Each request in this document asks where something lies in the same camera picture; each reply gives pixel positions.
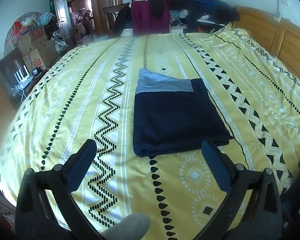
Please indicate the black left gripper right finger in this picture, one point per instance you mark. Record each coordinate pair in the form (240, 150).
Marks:
(252, 206)

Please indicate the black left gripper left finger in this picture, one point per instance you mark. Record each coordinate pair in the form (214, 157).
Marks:
(34, 217)

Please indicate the navy blue garment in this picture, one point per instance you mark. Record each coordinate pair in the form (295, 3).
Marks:
(174, 115)

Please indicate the pile of dark clothes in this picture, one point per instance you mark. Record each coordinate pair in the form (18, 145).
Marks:
(190, 11)

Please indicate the left hand grey glove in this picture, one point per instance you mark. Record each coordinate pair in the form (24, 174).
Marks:
(132, 227)

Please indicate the yellow patterned bed cover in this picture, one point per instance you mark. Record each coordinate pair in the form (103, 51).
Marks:
(89, 94)

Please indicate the white wifi router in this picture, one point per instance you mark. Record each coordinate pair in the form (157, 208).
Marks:
(23, 77)

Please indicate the stacked cardboard boxes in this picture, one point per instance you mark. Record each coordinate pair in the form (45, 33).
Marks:
(38, 39)

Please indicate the wooden headboard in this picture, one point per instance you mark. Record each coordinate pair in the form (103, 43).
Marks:
(280, 38)

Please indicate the wooden door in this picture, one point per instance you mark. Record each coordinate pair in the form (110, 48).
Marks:
(64, 23)

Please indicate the person in doorway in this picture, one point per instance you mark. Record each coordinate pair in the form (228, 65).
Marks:
(86, 22)

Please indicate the maroon garment on chair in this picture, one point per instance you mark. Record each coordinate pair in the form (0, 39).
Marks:
(150, 17)

